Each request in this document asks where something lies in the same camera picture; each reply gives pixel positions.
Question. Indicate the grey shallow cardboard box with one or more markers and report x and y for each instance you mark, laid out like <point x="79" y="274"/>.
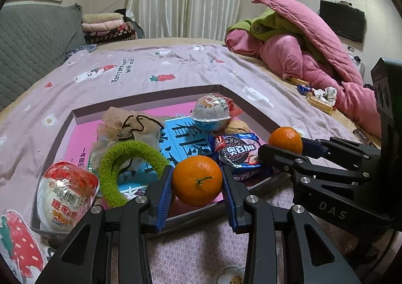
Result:
<point x="251" y="104"/>

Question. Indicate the blue candy wrapper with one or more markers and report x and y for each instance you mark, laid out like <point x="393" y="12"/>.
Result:
<point x="303" y="89"/>

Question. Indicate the walnut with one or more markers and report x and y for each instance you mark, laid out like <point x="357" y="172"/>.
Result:
<point x="237" y="126"/>

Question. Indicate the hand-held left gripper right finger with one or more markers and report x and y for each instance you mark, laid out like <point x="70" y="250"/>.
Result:
<point x="230" y="202"/>

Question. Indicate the blue patterned cloth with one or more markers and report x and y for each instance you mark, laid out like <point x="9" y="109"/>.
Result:
<point x="80" y="51"/>

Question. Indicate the red jelly pack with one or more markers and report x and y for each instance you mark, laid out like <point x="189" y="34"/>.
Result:
<point x="209" y="111"/>
<point x="66" y="199"/>

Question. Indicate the green blanket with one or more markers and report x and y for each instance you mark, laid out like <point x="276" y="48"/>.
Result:
<point x="267" y="24"/>

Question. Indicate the pink and blue book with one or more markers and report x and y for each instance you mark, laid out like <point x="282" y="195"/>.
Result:
<point x="84" y="136"/>

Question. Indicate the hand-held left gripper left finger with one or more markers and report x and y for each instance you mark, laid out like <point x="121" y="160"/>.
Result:
<point x="165" y="199"/>

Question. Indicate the beige folded blanket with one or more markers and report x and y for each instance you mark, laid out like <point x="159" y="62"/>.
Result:
<point x="102" y="17"/>

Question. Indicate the black television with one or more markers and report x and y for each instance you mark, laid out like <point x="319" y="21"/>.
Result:
<point x="342" y="21"/>

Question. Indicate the orange tangerine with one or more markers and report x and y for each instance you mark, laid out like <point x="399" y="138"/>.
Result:
<point x="285" y="141"/>
<point x="198" y="183"/>

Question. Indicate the lilac strawberry print blanket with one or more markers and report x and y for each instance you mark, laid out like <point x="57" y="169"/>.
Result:
<point x="125" y="67"/>

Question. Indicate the pink folded blanket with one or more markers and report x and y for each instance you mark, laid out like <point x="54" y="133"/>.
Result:
<point x="103" y="25"/>

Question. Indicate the blue cookie packet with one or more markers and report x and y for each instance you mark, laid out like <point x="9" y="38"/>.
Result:
<point x="238" y="152"/>

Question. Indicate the pink quilt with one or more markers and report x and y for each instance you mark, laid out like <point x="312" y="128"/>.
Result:
<point x="282" y="54"/>

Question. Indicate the dark checkered folded blanket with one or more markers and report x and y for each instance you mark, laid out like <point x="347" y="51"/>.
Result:
<point x="110" y="36"/>

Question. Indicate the black chair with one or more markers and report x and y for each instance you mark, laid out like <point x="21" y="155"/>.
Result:
<point x="133" y="24"/>

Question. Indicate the white patterned scrunchie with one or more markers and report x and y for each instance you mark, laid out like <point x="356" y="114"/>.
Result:
<point x="326" y="93"/>

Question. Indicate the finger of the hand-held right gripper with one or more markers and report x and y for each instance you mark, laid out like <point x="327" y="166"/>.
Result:
<point x="276" y="155"/>
<point x="312" y="146"/>

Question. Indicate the grey quilted headboard cover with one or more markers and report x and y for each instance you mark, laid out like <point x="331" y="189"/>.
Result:
<point x="31" y="51"/>

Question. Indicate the white cabinet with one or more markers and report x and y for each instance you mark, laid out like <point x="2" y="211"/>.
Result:
<point x="359" y="70"/>

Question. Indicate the yellow cracker packet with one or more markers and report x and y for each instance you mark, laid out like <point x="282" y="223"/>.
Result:
<point x="318" y="104"/>

